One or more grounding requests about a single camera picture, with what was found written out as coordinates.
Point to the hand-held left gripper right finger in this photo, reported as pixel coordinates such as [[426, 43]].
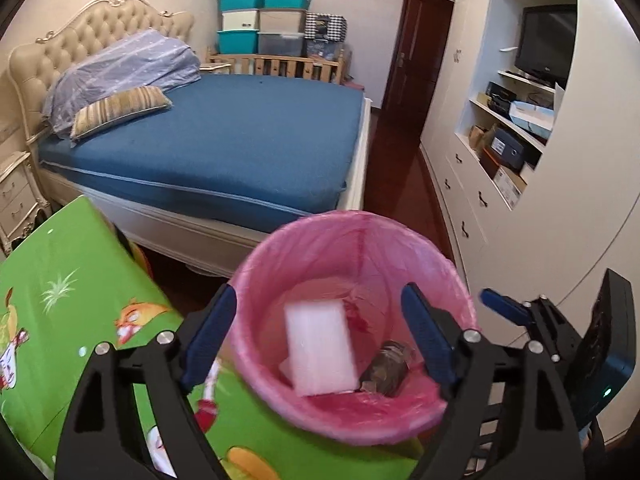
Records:
[[425, 330]]

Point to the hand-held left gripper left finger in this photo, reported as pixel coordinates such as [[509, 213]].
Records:
[[210, 340]]

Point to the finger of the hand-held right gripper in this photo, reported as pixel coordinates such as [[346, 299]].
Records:
[[502, 305]]

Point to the bin with pink bag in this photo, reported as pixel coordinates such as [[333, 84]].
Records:
[[310, 240]]

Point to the crumpled dark wrapper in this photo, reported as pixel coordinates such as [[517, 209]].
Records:
[[387, 367]]

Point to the white foam block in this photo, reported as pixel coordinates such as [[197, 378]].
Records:
[[320, 345]]

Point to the white printed carton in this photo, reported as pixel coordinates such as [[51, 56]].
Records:
[[509, 185]]

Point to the black safe box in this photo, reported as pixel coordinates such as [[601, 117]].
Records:
[[510, 149]]

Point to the green cartoon printed tablecloth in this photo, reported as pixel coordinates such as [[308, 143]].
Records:
[[65, 260]]

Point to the brown cardboard box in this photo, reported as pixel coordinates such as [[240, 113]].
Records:
[[479, 136]]

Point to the pale blue tissue box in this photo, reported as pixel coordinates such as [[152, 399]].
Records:
[[532, 119]]

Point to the blue mattress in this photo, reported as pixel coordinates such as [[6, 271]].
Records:
[[240, 140]]

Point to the black electronic device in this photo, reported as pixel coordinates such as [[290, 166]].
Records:
[[500, 97]]

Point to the cream carved nightstand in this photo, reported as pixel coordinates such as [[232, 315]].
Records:
[[17, 195]]

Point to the striped brown pillow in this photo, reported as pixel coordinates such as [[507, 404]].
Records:
[[117, 107]]

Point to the dark wooden door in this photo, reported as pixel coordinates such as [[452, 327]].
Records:
[[417, 55]]

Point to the black television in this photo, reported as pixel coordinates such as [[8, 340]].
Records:
[[545, 40]]

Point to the small cream nightstand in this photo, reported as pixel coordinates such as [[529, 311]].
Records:
[[216, 67]]

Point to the lilac striped duvet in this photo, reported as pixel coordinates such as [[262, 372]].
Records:
[[125, 67]]

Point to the grey clear storage box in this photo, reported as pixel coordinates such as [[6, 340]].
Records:
[[281, 44]]

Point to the houndstooth storage bag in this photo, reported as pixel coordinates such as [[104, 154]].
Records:
[[325, 26]]

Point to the white storage box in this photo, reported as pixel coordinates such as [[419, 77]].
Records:
[[240, 20]]

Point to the beige storage box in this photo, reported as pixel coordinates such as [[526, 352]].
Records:
[[281, 21]]

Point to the bed with blue sheet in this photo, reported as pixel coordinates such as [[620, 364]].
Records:
[[100, 25]]

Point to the white wall cabinet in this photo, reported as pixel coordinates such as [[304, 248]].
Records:
[[550, 220]]

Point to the wooden crib rail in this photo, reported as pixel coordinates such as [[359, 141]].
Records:
[[280, 65]]

